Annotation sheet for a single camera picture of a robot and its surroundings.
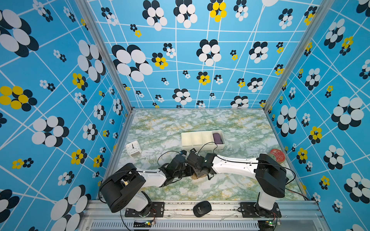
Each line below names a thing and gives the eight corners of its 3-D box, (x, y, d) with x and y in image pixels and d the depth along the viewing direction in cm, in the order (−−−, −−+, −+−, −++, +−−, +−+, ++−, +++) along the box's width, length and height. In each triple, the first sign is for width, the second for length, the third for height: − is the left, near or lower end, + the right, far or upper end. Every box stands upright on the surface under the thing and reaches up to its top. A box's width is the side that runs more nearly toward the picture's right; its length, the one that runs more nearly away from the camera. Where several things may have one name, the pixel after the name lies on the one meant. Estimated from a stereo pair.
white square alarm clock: (129, 158, 94) (128, 156, 92) (127, 147, 100) (125, 144, 97) (142, 153, 97) (141, 151, 94) (139, 142, 102) (137, 140, 99)
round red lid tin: (271, 164, 92) (274, 161, 88) (266, 152, 97) (269, 148, 94) (283, 164, 92) (287, 161, 88) (278, 152, 97) (281, 148, 94)
